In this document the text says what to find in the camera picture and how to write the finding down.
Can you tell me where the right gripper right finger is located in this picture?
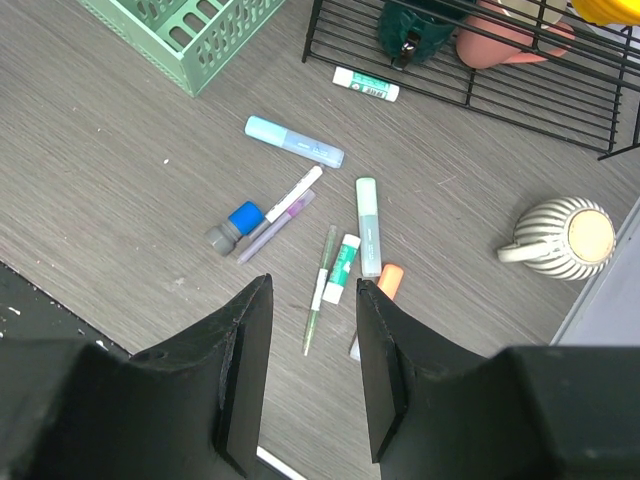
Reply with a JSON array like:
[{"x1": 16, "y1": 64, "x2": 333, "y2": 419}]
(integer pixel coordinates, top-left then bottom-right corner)
[{"x1": 356, "y1": 280, "x2": 639, "y2": 479}]

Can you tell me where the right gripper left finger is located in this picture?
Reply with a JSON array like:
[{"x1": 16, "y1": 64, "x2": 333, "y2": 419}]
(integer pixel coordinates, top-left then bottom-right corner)
[{"x1": 1, "y1": 274, "x2": 273, "y2": 479}]

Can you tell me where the orange highlighter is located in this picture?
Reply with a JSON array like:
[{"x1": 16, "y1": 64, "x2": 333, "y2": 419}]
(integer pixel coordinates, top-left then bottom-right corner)
[{"x1": 377, "y1": 263, "x2": 404, "y2": 300}]

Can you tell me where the green highlighter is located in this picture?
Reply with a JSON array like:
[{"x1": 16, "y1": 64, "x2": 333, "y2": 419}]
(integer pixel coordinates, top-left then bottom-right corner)
[{"x1": 355, "y1": 177, "x2": 382, "y2": 278}]

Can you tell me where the green pen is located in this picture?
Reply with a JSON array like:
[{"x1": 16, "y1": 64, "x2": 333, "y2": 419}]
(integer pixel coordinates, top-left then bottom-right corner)
[{"x1": 302, "y1": 225, "x2": 337, "y2": 356}]

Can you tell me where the small green glue stick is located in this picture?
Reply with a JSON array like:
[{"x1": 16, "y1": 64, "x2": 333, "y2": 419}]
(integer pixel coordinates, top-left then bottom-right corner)
[{"x1": 322, "y1": 234, "x2": 361, "y2": 305}]

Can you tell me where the blue grey bottle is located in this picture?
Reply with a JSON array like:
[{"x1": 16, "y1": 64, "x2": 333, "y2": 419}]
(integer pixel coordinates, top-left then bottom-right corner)
[{"x1": 205, "y1": 201, "x2": 264, "y2": 256}]

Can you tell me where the striped ceramic mug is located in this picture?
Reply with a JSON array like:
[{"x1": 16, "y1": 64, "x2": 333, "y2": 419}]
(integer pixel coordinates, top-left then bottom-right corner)
[{"x1": 496, "y1": 197, "x2": 616, "y2": 281}]

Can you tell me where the white pen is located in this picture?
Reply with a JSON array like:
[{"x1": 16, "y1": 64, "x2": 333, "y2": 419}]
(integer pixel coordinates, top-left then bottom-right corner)
[{"x1": 248, "y1": 165, "x2": 324, "y2": 241}]

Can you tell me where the light blue highlighter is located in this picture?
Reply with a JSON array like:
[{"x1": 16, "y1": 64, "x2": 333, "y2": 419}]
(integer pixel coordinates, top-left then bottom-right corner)
[{"x1": 244, "y1": 115, "x2": 344, "y2": 169}]

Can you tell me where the green white glue stick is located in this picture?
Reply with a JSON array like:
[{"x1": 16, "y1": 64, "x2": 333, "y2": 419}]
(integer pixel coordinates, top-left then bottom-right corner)
[{"x1": 332, "y1": 66, "x2": 400, "y2": 102}]

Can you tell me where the green file organizer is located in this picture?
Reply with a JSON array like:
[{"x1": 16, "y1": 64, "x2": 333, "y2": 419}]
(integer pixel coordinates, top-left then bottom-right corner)
[{"x1": 80, "y1": 0, "x2": 282, "y2": 97}]

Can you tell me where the pink mug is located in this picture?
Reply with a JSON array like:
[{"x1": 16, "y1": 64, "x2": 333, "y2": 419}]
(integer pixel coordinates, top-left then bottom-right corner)
[{"x1": 456, "y1": 1, "x2": 575, "y2": 69}]

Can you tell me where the dark green mug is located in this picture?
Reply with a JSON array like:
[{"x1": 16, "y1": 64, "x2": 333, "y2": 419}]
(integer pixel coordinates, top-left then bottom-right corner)
[{"x1": 377, "y1": 1, "x2": 458, "y2": 71}]

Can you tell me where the orange bowl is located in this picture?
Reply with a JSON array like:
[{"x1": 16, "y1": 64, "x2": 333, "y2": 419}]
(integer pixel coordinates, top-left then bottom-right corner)
[{"x1": 572, "y1": 0, "x2": 640, "y2": 26}]

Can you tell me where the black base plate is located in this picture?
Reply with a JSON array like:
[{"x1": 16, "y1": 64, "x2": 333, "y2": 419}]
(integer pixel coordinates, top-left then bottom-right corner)
[{"x1": 1, "y1": 262, "x2": 131, "y2": 359}]

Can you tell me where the black wire rack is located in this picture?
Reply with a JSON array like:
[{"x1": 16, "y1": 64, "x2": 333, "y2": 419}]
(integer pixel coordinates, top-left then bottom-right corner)
[{"x1": 303, "y1": 1, "x2": 639, "y2": 160}]

